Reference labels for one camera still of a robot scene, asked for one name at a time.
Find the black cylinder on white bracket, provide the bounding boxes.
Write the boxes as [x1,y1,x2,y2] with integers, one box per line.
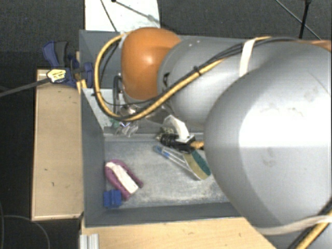
[155,114,204,155]

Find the pale wood flat board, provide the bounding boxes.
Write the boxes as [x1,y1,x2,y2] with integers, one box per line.
[31,68,86,222]

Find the grey metal bin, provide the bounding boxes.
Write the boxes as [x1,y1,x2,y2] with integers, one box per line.
[78,29,250,227]

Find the blue ridged block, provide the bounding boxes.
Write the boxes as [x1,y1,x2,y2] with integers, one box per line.
[103,189,122,209]

